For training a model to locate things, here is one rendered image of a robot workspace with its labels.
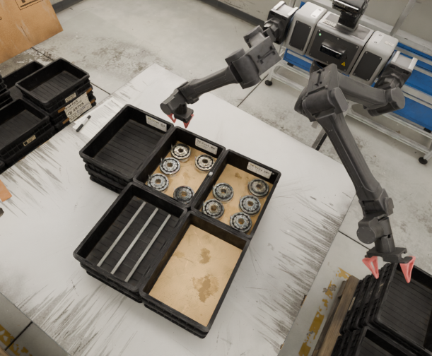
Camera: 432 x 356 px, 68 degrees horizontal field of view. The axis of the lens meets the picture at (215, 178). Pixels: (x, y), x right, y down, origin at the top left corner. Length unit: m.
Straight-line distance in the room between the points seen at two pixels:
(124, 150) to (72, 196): 0.35
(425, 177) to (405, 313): 1.64
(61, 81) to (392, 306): 2.60
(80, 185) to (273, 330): 1.18
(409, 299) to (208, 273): 1.17
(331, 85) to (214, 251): 0.84
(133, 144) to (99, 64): 2.00
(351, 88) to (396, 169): 2.27
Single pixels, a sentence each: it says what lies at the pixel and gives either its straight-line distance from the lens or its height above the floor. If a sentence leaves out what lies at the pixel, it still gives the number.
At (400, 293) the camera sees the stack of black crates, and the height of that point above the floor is 0.49.
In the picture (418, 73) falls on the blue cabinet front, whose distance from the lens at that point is 3.06.
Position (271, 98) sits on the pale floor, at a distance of 3.37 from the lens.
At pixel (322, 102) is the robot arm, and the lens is 0.94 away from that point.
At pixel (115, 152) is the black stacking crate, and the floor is 0.83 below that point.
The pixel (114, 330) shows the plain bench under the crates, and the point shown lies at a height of 0.70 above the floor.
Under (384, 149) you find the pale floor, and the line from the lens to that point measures 3.40.
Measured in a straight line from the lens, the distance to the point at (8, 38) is 3.93.
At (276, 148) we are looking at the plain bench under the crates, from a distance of 1.98.
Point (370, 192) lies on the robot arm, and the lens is 1.07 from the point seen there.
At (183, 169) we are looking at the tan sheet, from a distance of 1.63.
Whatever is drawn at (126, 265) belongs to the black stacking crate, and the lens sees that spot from 1.42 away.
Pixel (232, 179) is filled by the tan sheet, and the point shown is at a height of 0.83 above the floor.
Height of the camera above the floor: 2.16
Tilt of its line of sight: 56 degrees down
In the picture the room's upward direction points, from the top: 10 degrees clockwise
